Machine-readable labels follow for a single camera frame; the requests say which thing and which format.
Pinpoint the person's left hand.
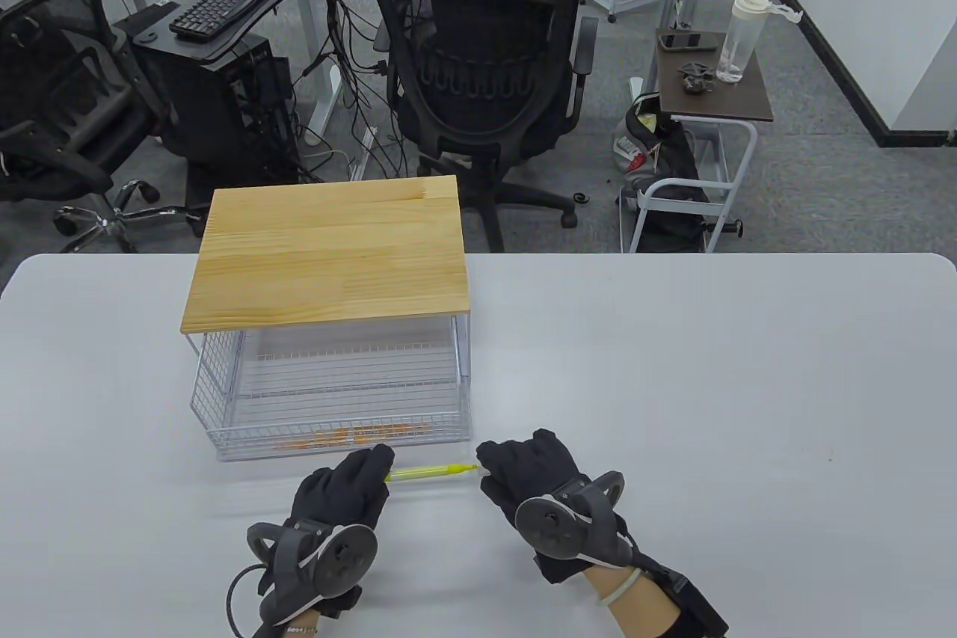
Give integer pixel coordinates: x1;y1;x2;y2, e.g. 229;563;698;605
254;444;396;638

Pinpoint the person's right hand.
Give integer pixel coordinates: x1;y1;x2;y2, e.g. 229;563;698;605
476;429;651;585

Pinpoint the yellow double-ended highlighter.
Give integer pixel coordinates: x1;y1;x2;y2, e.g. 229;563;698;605
385;464;483;483

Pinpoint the white wire drawer basket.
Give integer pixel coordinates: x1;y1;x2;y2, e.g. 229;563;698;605
190;328;473;462

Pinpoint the white bangle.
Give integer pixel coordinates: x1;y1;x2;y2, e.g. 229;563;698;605
602;569;644;605

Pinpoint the black bag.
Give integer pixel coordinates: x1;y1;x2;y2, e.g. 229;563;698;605
615;92;711;254

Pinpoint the black computer tower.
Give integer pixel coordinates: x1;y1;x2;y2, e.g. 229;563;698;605
135;32;300;209

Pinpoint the black mesh office chair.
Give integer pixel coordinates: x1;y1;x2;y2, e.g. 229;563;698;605
364;0;601;254
0;0;206;254

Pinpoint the brown-topped white side table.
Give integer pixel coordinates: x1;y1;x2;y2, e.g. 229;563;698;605
627;27;775;255

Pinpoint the clear water bottle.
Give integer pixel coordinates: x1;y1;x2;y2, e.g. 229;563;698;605
716;0;803;84

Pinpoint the black cable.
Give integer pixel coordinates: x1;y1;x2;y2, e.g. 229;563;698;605
224;565;262;638

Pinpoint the black strapped forearm box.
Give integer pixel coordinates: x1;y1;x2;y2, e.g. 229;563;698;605
643;556;730;638

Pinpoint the wooden-topped white wire shelf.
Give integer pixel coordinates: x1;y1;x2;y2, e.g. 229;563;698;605
181;175;473;441

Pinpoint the tangle of black cables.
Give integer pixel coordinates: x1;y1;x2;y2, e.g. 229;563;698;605
295;0;419;179

